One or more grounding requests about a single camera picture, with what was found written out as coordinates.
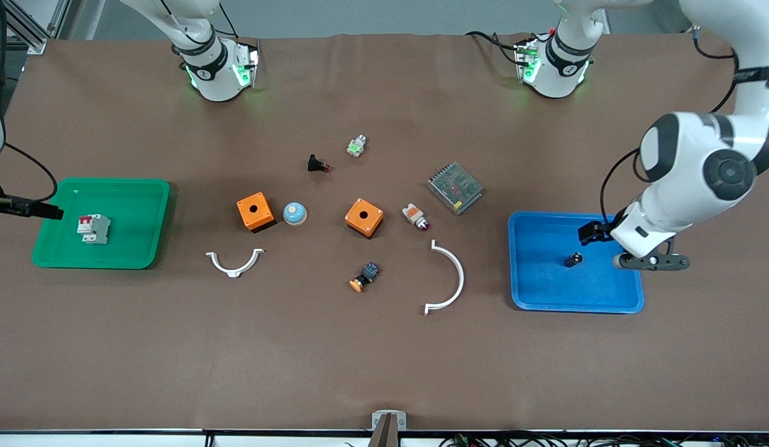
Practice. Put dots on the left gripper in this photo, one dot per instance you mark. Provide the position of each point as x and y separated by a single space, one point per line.
599 230

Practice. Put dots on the small black knob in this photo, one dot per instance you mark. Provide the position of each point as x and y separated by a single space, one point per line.
572 259

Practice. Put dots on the white red circuit breaker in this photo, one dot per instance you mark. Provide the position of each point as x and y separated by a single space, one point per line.
94 229

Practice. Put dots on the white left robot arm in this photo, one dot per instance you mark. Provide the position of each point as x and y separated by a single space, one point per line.
689 161

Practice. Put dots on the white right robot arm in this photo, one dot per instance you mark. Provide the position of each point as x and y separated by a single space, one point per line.
213 81

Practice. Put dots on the blue plastic tray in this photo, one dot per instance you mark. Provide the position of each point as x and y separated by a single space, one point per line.
546 279

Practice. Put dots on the green plastic tray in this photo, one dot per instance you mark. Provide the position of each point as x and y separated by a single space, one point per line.
130 217

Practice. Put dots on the large white pipe clamp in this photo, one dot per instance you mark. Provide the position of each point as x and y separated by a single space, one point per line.
459 273

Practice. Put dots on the metal mesh power supply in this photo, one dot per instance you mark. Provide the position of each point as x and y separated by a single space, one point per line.
455 188

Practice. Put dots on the left base connector block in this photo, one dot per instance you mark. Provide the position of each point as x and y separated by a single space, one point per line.
527 62

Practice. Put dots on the base connector block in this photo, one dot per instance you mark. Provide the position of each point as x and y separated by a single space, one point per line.
246 65
527 62

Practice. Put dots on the orange white red indicator light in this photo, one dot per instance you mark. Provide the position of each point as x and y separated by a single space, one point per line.
414 215

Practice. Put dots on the small white pipe clamp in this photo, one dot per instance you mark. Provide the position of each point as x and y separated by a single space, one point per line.
234 270

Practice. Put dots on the orange box with hole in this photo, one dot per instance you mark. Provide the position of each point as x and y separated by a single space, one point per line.
255 211
364 217

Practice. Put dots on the orange black push button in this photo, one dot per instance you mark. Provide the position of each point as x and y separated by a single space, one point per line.
366 275

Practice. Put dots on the brown table cover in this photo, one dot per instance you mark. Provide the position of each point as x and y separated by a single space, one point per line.
384 360

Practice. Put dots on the right base connector block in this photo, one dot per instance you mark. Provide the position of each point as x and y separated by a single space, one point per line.
246 65

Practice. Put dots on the blue dome push button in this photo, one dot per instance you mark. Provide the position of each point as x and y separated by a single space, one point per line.
294 213

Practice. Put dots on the aluminium frame profile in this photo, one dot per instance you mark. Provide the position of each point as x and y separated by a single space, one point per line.
30 34

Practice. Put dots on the green white switch block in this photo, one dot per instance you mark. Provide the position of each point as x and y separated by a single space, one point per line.
356 146

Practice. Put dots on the grey metal bracket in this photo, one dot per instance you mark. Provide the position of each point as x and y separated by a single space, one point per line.
377 419

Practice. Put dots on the brown tapered post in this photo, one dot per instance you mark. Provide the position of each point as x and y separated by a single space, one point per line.
384 436

